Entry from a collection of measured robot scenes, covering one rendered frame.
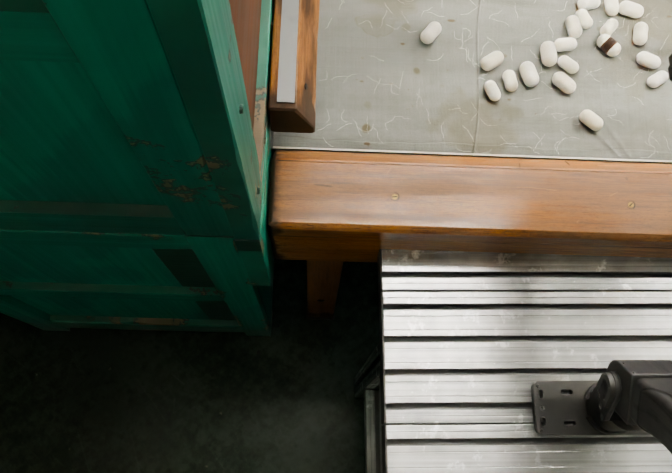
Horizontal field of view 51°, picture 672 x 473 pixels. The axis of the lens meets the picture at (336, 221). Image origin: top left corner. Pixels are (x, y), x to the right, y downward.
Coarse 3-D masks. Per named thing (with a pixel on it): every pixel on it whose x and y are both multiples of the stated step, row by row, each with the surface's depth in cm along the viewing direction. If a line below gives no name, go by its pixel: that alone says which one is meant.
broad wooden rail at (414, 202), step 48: (288, 192) 93; (336, 192) 93; (384, 192) 94; (432, 192) 94; (480, 192) 94; (528, 192) 94; (576, 192) 95; (624, 192) 95; (288, 240) 98; (336, 240) 98; (384, 240) 97; (432, 240) 96; (480, 240) 95; (528, 240) 95; (576, 240) 94; (624, 240) 94
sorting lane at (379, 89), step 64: (320, 0) 105; (384, 0) 105; (448, 0) 106; (512, 0) 106; (576, 0) 106; (640, 0) 107; (320, 64) 102; (384, 64) 102; (448, 64) 102; (512, 64) 103; (320, 128) 99; (384, 128) 99; (448, 128) 100; (512, 128) 100; (576, 128) 100; (640, 128) 101
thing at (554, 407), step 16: (544, 384) 96; (560, 384) 96; (576, 384) 96; (592, 384) 96; (544, 400) 95; (560, 400) 95; (576, 400) 95; (592, 400) 93; (544, 416) 94; (560, 416) 94; (576, 416) 94; (592, 416) 93; (544, 432) 94; (560, 432) 94; (576, 432) 94; (592, 432) 94; (608, 432) 93; (624, 432) 93; (640, 432) 94
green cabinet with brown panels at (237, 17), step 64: (0, 0) 40; (64, 0) 39; (128, 0) 38; (192, 0) 38; (256, 0) 83; (0, 64) 48; (64, 64) 48; (128, 64) 45; (192, 64) 44; (256, 64) 85; (0, 128) 59; (64, 128) 58; (128, 128) 54; (192, 128) 54; (256, 128) 84; (0, 192) 74; (64, 192) 74; (128, 192) 73; (192, 192) 68; (256, 192) 76
